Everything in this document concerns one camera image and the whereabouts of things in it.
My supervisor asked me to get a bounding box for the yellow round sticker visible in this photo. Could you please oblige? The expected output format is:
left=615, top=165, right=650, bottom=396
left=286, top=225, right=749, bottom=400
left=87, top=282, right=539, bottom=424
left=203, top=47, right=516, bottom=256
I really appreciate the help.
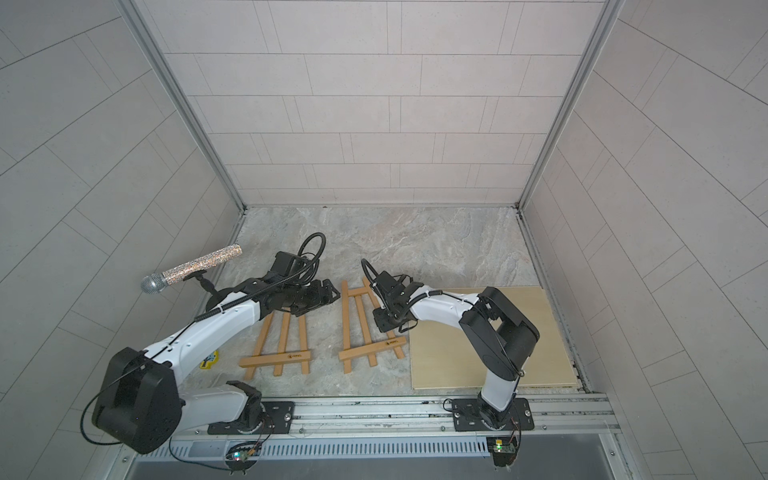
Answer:
left=199, top=350, right=219, bottom=370

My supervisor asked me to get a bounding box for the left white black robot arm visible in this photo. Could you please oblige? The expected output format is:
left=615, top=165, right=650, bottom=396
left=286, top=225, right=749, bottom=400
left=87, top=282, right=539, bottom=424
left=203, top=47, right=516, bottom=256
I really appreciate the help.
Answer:
left=81, top=249, right=340, bottom=454

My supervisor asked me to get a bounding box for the glitter microphone on stand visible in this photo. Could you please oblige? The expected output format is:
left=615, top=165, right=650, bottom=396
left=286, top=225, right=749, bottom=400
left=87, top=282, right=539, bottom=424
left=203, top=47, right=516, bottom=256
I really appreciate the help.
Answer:
left=141, top=244, right=242, bottom=301

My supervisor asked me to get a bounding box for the left green circuit board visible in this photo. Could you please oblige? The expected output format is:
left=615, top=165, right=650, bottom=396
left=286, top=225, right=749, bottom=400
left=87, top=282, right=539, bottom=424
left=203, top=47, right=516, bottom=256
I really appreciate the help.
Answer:
left=225, top=442, right=261, bottom=475

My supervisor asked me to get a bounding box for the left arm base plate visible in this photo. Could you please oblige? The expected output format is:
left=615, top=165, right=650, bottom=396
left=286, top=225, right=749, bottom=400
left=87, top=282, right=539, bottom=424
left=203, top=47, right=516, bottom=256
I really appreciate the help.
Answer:
left=207, top=401, right=295, bottom=435

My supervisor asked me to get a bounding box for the right green circuit board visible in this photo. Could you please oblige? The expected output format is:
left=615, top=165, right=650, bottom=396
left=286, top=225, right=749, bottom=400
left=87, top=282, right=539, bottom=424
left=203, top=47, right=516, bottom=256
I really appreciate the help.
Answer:
left=486, top=437, right=520, bottom=468

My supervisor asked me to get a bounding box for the wooden easel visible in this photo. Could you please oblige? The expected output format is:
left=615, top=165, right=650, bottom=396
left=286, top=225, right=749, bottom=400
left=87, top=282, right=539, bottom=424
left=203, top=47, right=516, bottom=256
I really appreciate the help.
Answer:
left=238, top=312, right=312, bottom=381
left=338, top=279, right=407, bottom=374

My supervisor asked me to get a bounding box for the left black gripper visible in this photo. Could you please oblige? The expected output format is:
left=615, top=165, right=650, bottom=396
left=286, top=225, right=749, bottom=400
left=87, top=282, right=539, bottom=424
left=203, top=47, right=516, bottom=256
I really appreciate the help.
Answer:
left=284, top=278, right=345, bottom=315

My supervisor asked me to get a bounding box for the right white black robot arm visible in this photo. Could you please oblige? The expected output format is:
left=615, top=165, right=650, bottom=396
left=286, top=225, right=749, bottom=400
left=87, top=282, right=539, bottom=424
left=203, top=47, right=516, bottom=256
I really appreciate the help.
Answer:
left=364, top=268, right=540, bottom=430

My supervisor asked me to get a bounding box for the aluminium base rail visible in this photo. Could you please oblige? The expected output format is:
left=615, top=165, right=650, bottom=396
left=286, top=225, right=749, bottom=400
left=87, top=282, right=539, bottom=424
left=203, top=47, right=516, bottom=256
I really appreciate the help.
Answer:
left=94, top=394, right=638, bottom=479

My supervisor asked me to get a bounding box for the plywood board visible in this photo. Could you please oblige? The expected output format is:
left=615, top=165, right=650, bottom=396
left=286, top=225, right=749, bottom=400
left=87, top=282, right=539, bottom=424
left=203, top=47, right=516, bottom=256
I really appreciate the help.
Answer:
left=409, top=286, right=581, bottom=391

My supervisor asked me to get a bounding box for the green circuit board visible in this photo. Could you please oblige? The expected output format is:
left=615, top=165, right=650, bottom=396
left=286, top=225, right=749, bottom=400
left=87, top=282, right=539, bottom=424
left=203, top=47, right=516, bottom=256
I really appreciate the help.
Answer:
left=486, top=437, right=520, bottom=468
left=225, top=442, right=261, bottom=475

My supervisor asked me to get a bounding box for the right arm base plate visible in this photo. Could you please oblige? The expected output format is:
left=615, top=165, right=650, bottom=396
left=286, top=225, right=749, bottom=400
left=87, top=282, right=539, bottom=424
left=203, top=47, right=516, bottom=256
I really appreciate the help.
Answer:
left=450, top=397, right=535, bottom=432

